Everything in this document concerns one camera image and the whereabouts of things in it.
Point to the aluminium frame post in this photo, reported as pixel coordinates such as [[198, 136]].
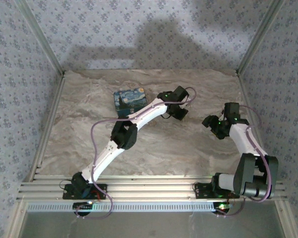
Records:
[[42, 41], [259, 37]]

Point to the aluminium frame leg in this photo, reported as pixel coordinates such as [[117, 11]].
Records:
[[286, 219], [16, 220]]

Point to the starry night print tin box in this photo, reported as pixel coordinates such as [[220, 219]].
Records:
[[129, 100]]

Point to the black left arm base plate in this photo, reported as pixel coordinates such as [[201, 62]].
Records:
[[99, 189]]

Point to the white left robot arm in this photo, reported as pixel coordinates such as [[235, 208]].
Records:
[[101, 161]]

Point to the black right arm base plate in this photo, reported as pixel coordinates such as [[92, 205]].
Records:
[[202, 191]]

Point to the controller board with led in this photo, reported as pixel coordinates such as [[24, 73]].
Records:
[[83, 205], [222, 206]]

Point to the left controller board with LED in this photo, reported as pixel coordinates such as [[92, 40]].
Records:
[[83, 205]]

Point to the aluminium table side rail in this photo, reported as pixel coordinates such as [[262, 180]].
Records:
[[48, 126], [250, 109]]

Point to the right controller board with LED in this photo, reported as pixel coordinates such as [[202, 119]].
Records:
[[222, 206]]

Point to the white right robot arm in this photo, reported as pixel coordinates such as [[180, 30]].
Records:
[[241, 138]]

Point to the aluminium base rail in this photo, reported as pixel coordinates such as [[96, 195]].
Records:
[[151, 188]]

